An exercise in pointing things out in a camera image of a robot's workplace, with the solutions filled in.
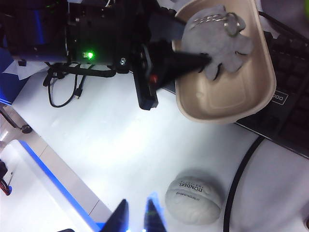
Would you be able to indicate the white robot base blue strip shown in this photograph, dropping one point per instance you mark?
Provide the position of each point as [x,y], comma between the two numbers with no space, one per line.
[48,188]

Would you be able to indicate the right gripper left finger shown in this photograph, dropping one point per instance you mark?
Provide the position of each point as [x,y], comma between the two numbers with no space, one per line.
[119,220]

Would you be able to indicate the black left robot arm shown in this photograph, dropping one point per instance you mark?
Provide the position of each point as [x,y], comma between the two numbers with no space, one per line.
[36,29]

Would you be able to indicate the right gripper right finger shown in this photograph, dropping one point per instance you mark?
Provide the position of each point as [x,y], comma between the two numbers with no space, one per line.
[153,217]

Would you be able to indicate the grey fluffy octopus plush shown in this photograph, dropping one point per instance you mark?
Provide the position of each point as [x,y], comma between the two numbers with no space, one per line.
[212,38]

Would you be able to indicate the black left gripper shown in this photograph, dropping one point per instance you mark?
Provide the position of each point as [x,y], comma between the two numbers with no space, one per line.
[106,31]

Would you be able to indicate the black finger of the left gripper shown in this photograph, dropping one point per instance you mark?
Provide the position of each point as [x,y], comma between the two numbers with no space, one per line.
[178,64]

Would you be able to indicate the black mechanical keyboard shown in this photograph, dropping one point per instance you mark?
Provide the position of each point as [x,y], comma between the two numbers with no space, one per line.
[289,72]

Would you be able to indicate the white oval bowl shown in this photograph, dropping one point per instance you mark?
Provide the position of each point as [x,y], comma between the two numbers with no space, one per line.
[227,96]

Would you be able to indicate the white brain-shaped stress ball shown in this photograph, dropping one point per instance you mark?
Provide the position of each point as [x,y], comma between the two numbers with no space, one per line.
[194,200]

